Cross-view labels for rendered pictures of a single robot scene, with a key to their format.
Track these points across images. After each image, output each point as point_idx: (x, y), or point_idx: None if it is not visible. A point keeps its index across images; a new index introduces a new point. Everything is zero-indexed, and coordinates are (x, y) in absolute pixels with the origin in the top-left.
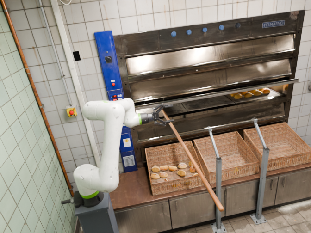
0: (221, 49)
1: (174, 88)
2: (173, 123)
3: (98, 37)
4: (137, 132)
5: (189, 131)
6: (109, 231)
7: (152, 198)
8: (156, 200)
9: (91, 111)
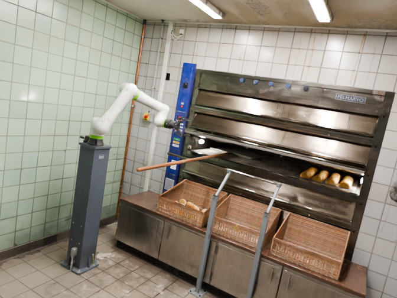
0: (284, 108)
1: (228, 130)
2: None
3: (185, 67)
4: None
5: (210, 164)
6: (89, 171)
7: (153, 210)
8: (154, 212)
9: (121, 86)
